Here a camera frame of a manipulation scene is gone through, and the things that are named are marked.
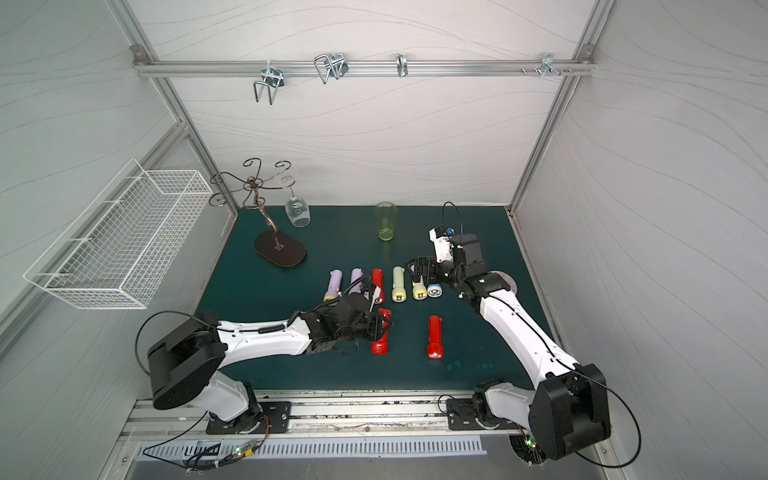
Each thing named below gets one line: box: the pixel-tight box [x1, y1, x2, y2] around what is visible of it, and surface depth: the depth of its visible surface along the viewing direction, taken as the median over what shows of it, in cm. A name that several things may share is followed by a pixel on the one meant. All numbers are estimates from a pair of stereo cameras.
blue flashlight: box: [427, 283, 443, 298], surface depth 97 cm
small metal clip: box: [396, 53, 408, 78], surface depth 80 cm
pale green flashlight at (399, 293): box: [392, 265, 407, 303], surface depth 97 cm
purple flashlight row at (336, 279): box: [323, 269, 343, 302], surface depth 97 cm
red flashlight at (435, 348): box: [427, 315, 444, 360], surface depth 86 cm
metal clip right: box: [540, 53, 561, 78], surface depth 78 cm
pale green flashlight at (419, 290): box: [412, 275, 428, 301], surface depth 96 cm
